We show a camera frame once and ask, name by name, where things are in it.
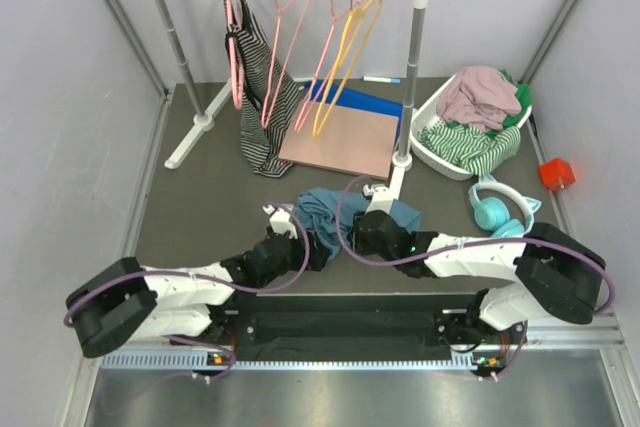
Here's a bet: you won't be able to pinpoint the white perforated laundry basket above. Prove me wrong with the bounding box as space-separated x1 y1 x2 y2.
409 66 533 180

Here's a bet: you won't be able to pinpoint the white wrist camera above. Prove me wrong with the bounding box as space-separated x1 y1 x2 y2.
262 204 298 239
362 184 395 214

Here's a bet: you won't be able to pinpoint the black white striped tank top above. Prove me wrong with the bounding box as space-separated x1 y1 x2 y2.
233 0 301 178

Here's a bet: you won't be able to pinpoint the blue tank top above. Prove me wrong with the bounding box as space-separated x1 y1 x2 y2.
296 188 422 260

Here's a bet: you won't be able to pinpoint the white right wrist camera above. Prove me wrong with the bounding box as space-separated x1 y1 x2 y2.
362 184 395 214

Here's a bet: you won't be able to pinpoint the pink middle clothes hanger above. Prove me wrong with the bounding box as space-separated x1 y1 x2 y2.
260 0 315 130

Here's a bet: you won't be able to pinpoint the pink flat board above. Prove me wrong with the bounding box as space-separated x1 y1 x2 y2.
279 104 398 179

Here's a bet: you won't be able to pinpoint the solid green garment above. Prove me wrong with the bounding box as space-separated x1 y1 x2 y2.
444 68 533 139

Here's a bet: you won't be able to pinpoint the pink hanger with striped top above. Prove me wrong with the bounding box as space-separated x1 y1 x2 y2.
224 0 245 110

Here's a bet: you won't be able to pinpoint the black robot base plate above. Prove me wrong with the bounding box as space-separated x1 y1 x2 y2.
205 293 523 362

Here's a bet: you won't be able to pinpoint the yellow clothes hanger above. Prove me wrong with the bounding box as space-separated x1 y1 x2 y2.
310 0 384 139

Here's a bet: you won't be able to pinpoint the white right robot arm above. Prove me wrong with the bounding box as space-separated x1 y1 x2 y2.
349 211 606 343

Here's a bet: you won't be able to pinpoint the pink clothes hanger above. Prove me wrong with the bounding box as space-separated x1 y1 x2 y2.
260 0 315 130
293 0 353 132

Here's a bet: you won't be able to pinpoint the blue flat board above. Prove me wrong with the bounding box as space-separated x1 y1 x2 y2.
302 79 403 143

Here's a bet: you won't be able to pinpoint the pink right clothes hanger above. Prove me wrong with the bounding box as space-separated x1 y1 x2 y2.
293 0 353 132

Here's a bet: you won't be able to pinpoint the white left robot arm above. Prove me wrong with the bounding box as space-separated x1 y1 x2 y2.
64 230 330 358

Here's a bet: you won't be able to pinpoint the green white striped garment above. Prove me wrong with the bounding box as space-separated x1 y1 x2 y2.
418 125 521 176

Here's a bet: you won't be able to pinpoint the white blue marker pen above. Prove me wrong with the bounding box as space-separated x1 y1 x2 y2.
362 76 401 84

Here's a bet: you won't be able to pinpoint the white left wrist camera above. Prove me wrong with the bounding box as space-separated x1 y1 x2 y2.
262 204 298 239

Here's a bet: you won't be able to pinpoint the white clothes rack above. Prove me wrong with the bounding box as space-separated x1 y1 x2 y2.
154 0 429 198

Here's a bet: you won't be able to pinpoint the red cube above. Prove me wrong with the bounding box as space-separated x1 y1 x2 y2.
539 158 576 191

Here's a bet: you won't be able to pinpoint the mauve crumpled garment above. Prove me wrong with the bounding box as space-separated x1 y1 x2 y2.
436 65 524 132

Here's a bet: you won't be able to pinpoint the teal cat ear headphones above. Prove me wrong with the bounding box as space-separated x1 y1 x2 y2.
468 174 542 238

